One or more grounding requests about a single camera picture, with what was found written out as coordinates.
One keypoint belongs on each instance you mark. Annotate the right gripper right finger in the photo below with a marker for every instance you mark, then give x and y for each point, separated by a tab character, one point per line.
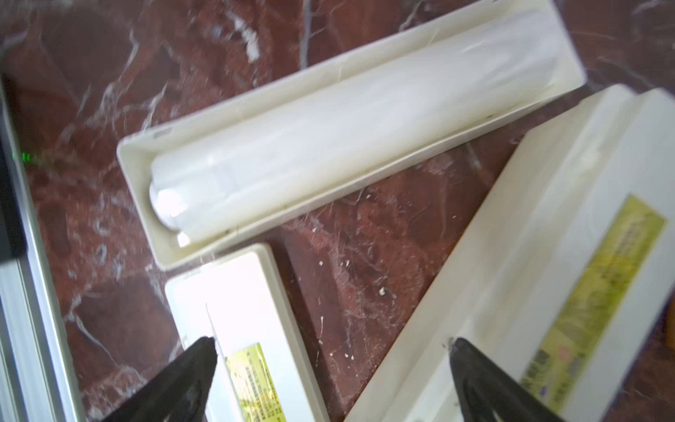
486	392

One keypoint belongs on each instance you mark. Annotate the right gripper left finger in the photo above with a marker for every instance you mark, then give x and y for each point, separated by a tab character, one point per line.
179	392

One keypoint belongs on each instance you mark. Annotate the plastic wrap roll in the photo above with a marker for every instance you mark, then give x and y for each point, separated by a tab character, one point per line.
293	152

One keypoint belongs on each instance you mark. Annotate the cream dispenser base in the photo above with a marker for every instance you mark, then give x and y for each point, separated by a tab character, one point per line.
136	152

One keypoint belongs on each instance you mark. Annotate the cream wrap dispenser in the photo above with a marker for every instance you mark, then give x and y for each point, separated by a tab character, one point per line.
561	273

